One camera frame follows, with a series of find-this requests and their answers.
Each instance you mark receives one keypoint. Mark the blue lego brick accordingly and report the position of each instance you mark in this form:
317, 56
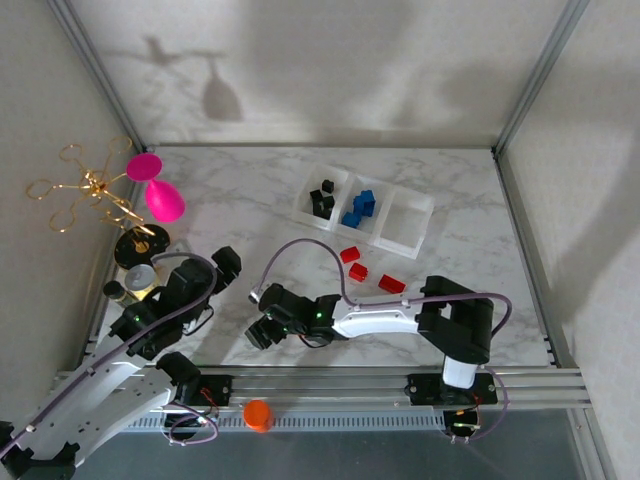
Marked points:
361, 212
357, 222
367, 196
348, 218
358, 201
370, 208

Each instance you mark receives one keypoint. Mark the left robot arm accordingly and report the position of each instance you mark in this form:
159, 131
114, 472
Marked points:
100, 415

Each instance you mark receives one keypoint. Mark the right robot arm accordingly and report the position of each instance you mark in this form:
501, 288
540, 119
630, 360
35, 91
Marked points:
380, 320

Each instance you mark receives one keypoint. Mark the silver-topped can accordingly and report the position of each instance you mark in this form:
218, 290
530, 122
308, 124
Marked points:
140, 277

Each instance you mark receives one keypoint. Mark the small black-capped bottle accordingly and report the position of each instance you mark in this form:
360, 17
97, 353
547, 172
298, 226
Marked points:
114, 290

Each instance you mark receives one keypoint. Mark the orange cylinder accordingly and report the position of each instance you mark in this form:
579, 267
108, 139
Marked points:
257, 415

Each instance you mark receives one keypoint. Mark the pink wine glass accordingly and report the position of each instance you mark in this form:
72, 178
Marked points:
165, 200

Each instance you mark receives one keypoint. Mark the long red lego brick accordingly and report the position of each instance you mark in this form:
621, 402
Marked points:
391, 283

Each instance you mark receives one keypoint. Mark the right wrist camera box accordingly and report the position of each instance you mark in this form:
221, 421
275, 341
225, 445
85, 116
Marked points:
255, 296

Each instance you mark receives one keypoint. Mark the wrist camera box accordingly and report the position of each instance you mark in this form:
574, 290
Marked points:
255, 296
181, 246

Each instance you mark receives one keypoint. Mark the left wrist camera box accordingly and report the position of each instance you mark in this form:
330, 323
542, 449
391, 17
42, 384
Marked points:
181, 246

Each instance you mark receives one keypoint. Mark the aluminium extrusion rail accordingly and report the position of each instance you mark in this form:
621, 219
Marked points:
325, 387

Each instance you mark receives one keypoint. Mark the aluminium frame post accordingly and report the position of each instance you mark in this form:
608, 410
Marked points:
95, 70
537, 75

